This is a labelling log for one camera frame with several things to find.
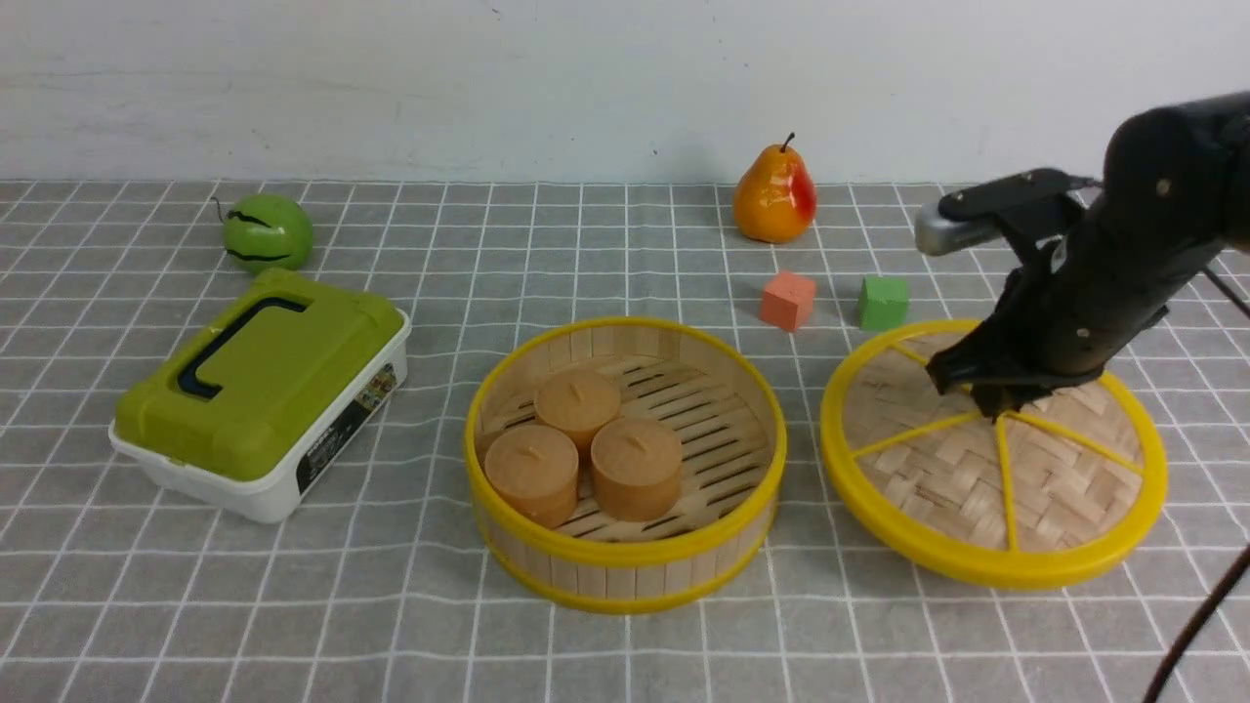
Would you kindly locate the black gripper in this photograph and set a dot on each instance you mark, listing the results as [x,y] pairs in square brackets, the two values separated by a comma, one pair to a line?
[1059,327]

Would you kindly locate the yellow bamboo steamer lid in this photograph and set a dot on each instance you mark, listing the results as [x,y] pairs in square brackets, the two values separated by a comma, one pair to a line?
[1046,497]

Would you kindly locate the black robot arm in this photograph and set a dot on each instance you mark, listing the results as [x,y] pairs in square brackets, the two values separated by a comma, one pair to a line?
[1176,166]

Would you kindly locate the yellow bamboo steamer basket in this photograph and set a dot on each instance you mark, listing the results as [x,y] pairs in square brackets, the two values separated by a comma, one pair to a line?
[734,441]

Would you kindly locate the green foam cube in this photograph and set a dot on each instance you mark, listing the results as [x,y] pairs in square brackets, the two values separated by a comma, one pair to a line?
[882,303]

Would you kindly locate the orange foam cube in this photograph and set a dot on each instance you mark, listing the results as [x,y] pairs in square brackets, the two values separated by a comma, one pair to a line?
[787,301]

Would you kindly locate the orange toy pear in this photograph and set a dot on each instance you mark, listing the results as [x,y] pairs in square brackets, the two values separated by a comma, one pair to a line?
[775,200]

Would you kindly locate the brown steamed bun right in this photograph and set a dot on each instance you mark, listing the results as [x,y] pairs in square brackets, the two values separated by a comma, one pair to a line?
[636,469]

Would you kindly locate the brown steamed bun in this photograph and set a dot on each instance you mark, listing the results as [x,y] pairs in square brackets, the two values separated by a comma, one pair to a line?
[535,469]
[578,403]
[636,469]

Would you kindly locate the brown steamed bun back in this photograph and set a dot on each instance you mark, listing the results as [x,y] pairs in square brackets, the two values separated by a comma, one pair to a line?
[578,403]

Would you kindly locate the brown steamed bun left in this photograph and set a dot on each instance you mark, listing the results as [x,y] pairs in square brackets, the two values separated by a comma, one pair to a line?
[535,469]

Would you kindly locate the grey checked tablecloth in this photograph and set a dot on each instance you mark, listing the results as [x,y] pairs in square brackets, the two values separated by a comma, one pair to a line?
[379,589]

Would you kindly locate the green toy melon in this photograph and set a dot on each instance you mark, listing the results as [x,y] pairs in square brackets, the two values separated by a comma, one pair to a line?
[265,231]

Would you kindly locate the green lidded white storage box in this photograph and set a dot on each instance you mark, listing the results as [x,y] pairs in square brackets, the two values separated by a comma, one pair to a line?
[248,414]

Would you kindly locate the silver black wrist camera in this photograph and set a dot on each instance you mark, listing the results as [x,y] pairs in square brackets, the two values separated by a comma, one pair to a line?
[1023,209]

